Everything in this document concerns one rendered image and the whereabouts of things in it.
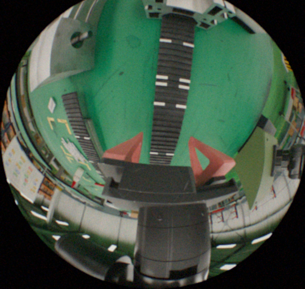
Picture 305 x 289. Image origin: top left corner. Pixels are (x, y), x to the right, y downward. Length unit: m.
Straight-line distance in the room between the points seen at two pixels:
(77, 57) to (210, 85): 0.22
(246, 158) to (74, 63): 0.47
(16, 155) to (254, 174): 3.26
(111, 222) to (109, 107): 11.11
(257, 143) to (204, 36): 0.31
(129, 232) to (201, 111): 10.99
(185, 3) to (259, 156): 0.37
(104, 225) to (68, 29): 11.48
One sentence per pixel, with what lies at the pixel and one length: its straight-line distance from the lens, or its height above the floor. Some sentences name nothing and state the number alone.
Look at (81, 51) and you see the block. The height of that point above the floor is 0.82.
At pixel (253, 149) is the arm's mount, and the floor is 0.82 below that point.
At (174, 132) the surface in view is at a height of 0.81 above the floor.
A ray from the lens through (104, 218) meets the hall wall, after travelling 11.39.
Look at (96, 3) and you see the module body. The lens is 0.24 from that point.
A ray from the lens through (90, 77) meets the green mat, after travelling 0.20.
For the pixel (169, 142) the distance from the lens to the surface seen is 0.17.
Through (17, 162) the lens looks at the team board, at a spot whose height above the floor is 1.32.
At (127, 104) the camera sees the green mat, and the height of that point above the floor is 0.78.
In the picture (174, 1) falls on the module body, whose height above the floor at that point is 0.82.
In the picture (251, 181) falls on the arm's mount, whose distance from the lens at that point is 0.36.
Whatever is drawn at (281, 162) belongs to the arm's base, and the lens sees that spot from 0.45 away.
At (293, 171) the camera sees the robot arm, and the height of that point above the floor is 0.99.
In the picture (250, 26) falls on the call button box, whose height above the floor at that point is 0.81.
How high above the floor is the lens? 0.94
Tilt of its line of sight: 52 degrees down
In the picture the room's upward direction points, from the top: 176 degrees counter-clockwise
